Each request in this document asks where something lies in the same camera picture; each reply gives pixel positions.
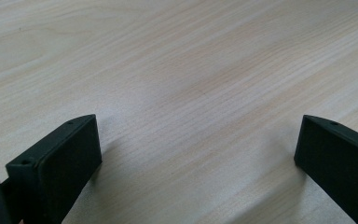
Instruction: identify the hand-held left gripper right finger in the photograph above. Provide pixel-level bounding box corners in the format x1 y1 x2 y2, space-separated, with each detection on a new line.
294 114 358 224

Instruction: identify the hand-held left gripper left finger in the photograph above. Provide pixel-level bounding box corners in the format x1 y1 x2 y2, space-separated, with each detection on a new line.
5 114 103 224

